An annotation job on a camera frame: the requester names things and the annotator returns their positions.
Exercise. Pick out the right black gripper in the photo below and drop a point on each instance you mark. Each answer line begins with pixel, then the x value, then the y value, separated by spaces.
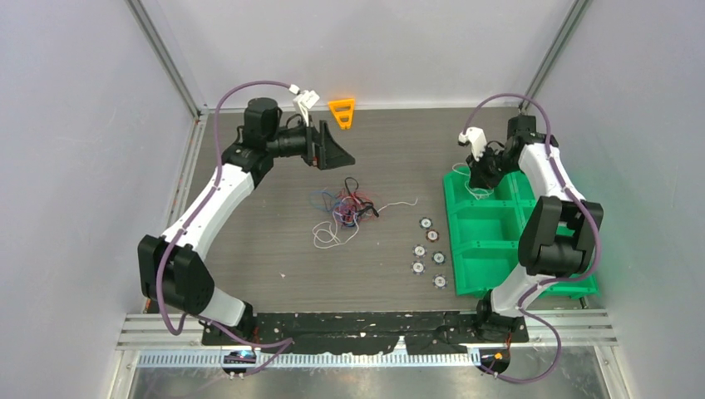
pixel 480 177

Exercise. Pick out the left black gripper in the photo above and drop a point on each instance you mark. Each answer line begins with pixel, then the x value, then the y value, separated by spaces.
pixel 326 156

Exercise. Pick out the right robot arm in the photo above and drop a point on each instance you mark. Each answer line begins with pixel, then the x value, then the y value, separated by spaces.
pixel 559 239

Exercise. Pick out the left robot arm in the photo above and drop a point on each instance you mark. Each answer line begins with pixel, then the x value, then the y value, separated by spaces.
pixel 172 265

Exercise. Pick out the green compartment bin tray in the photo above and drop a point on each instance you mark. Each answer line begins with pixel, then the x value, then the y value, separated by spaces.
pixel 484 229

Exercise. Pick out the orange triangular plastic stand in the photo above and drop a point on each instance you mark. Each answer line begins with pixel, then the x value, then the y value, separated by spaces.
pixel 343 112

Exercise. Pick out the blue poker chip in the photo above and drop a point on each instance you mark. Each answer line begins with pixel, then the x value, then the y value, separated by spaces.
pixel 419 251
pixel 426 223
pixel 418 268
pixel 438 258
pixel 439 281

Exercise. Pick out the brown poker chip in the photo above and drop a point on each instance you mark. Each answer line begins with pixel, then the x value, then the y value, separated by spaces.
pixel 432 235

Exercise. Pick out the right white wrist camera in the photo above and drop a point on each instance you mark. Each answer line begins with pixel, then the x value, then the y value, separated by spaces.
pixel 475 139

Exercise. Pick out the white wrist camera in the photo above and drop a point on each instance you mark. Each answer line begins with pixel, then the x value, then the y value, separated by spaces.
pixel 304 101
pixel 475 139

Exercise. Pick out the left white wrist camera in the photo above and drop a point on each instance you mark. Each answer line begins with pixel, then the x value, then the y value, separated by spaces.
pixel 304 101

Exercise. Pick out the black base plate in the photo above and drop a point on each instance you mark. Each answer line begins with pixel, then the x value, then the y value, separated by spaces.
pixel 370 333

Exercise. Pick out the aluminium rail frame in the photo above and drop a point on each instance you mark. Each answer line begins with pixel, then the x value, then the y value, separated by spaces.
pixel 202 345

